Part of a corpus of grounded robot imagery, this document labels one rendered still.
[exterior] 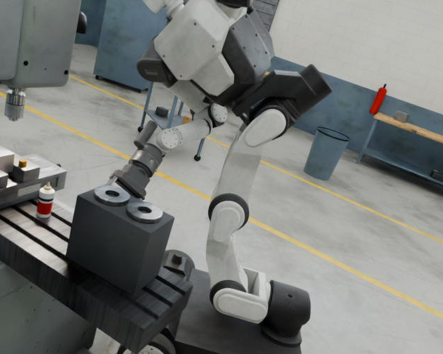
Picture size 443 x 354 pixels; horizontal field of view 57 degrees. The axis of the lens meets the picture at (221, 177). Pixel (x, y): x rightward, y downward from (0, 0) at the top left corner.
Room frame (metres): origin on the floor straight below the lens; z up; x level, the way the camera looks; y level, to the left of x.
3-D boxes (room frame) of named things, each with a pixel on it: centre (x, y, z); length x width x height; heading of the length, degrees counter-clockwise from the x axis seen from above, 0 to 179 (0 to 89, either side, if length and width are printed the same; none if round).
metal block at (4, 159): (1.06, 0.63, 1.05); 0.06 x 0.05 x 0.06; 71
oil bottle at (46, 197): (1.04, 0.47, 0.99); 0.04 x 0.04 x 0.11
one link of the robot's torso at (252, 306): (1.35, -0.21, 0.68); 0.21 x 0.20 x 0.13; 93
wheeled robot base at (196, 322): (1.35, -0.18, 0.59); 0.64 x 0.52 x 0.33; 93
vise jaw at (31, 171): (1.11, 0.62, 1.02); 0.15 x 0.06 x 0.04; 71
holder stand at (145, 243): (0.91, 0.20, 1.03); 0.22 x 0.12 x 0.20; 73
